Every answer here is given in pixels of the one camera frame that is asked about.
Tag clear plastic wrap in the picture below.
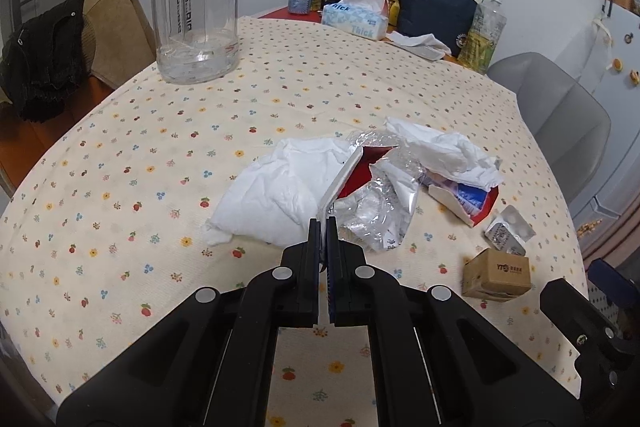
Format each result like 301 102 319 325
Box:
331 131 424 251

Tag white plastic bags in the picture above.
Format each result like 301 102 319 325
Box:
204 138 355 248

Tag small cardboard box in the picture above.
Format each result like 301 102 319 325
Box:
462 248 532 303

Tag pill blister pack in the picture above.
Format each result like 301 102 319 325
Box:
484 205 536 257

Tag blue tissue packet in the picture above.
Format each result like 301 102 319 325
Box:
422 171 499 228

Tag white tissue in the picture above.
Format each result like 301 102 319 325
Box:
385 117 503 192

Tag grey upholstered chair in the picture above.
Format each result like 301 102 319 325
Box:
487 52 611 202

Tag floral tablecloth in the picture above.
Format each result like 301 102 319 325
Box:
1 18 585 418

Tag papers on table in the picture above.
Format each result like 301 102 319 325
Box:
386 31 451 62

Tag blue tissue box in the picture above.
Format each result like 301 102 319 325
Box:
321 0 388 41

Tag white refrigerator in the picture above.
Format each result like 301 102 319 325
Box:
555 0 639 242

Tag navy lunch bag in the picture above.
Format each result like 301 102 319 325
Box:
397 0 477 57

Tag clear bottle with greens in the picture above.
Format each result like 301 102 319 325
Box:
458 0 506 74

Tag clear large water jug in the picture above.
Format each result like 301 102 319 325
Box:
151 0 240 84

